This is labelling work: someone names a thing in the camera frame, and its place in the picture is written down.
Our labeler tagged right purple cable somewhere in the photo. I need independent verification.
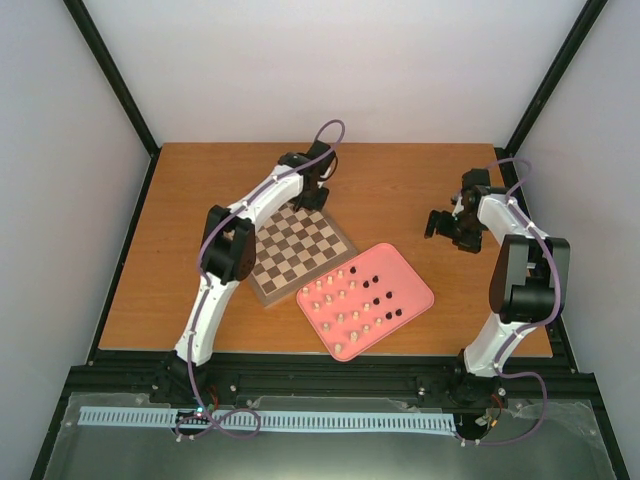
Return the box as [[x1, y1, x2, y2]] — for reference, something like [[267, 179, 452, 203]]
[[457, 158, 560, 448]]

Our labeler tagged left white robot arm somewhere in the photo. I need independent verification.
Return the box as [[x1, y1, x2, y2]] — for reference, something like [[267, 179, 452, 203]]
[[172, 140, 336, 403]]

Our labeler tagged light blue cable duct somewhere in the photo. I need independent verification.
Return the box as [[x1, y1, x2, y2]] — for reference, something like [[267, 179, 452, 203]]
[[77, 406, 455, 435]]

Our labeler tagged black aluminium frame rail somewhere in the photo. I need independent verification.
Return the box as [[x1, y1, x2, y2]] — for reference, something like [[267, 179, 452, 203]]
[[63, 351, 603, 411]]

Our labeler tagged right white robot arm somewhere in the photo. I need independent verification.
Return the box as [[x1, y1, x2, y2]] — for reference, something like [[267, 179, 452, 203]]
[[425, 168, 570, 390]]

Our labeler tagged black corner post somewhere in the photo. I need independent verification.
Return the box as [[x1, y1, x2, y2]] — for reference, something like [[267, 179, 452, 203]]
[[62, 0, 162, 157], [504, 0, 611, 157]]

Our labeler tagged right black corner post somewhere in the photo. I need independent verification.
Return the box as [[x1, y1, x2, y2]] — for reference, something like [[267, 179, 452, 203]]
[[504, 0, 611, 157]]

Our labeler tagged wooden chess board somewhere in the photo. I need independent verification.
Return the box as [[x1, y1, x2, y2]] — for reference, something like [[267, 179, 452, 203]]
[[249, 204, 357, 307]]

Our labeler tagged pink plastic tray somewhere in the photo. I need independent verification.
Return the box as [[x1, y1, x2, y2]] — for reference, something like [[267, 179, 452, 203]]
[[296, 243, 435, 362]]

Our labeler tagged left black corner post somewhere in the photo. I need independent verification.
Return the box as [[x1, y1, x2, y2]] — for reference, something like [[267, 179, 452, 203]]
[[62, 0, 162, 157]]

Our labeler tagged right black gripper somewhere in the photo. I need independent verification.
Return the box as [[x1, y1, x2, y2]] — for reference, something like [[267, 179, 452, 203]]
[[424, 210, 484, 254]]

